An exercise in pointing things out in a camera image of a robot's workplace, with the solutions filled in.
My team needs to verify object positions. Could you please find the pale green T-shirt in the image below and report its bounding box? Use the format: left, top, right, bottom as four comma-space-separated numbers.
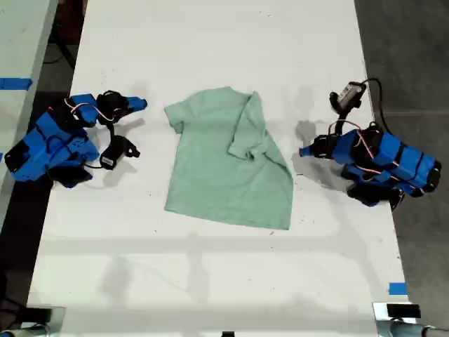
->
163, 86, 295, 232

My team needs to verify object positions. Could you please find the long blue tape strip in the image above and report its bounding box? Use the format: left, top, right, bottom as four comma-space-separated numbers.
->
0, 77, 34, 91

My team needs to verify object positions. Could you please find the pale side table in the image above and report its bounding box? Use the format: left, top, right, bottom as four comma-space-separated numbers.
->
0, 0, 60, 227

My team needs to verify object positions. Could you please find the black camera box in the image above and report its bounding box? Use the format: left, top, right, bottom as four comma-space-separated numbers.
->
329, 81, 366, 114

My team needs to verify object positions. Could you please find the black floor cable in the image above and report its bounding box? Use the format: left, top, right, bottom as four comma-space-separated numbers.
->
43, 29, 77, 70

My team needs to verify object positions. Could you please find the metal bracket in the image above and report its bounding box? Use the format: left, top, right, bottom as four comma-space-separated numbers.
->
372, 301, 422, 337
19, 305, 67, 337

